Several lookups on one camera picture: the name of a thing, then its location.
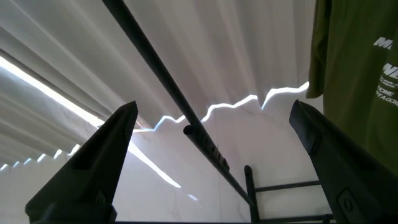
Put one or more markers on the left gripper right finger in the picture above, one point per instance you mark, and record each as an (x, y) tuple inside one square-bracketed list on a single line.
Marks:
[(351, 177)]

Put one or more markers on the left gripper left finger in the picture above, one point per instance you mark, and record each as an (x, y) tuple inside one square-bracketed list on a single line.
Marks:
[(90, 177)]

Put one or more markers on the green long-sleeved shirt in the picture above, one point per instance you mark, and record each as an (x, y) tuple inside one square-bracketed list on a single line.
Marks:
[(351, 77)]

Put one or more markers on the black clothes rack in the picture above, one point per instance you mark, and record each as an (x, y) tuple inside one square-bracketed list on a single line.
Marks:
[(149, 53)]

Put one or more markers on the white curtain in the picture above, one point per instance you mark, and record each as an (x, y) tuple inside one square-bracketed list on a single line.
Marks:
[(31, 124), (217, 46)]

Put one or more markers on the window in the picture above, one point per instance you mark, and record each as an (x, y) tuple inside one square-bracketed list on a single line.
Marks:
[(46, 90)]

